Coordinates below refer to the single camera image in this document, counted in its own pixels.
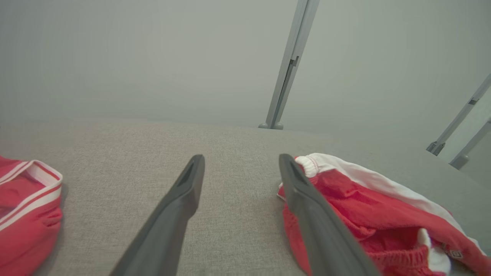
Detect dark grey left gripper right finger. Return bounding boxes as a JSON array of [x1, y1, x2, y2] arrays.
[[278, 154, 380, 276]]

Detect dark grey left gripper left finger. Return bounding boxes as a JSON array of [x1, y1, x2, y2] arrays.
[[109, 154, 206, 276]]

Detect red shorts with white stripe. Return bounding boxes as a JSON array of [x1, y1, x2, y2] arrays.
[[277, 153, 491, 276]]

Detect red basketball jersey number 23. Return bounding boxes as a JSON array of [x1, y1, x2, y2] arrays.
[[0, 155, 64, 276]]

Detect grey metal partition post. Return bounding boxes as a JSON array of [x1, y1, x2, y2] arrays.
[[258, 0, 321, 130], [450, 119, 491, 170], [427, 73, 491, 156]]

